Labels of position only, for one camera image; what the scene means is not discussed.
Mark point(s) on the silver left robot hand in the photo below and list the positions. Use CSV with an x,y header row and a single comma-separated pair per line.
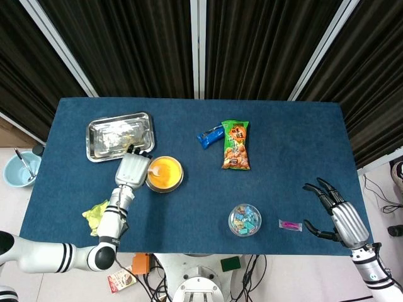
x,y
132,170

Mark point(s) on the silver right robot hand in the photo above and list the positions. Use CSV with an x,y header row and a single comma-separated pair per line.
x,y
349,220

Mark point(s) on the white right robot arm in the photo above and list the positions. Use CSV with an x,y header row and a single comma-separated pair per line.
x,y
371,270

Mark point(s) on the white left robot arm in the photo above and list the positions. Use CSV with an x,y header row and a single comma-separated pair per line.
x,y
110,223

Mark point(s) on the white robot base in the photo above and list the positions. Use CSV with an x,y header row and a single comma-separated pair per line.
x,y
196,277

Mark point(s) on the yellow bowl with metal rim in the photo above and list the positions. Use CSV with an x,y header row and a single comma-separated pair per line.
x,y
170,179

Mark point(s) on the metal tray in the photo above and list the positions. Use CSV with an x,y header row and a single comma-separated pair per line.
x,y
113,135

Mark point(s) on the light blue bowl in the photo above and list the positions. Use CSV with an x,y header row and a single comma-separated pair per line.
x,y
14,173

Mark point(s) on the black cylindrical object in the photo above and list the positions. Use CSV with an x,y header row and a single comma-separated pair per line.
x,y
396,231

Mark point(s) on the pink item in clear wrapper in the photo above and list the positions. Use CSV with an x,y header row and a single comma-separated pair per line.
x,y
290,225

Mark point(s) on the crumpled yellow-green packet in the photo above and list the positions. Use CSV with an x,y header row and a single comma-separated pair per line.
x,y
93,217

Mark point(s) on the blue snack wrapper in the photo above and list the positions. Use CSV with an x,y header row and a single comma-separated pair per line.
x,y
209,136

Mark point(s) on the orange box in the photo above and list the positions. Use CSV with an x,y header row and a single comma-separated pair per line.
x,y
141,264

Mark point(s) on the blue table mat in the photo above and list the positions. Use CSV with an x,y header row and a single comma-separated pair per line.
x,y
283,151

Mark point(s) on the black round object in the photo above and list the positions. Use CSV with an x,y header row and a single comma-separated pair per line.
x,y
38,150

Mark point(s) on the clear cup of candies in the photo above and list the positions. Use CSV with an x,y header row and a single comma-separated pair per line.
x,y
245,220

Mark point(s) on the green snack bag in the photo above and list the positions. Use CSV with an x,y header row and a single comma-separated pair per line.
x,y
236,144

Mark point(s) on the small printed red carton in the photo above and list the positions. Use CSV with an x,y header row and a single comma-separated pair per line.
x,y
121,280

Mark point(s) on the black curtain panel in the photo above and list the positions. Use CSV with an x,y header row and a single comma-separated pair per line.
x,y
132,47
261,47
25,78
374,78

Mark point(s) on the green box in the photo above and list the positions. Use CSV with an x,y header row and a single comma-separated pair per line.
x,y
230,264

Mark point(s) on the white frame post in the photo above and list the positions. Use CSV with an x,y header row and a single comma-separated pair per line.
x,y
198,47
321,53
60,47

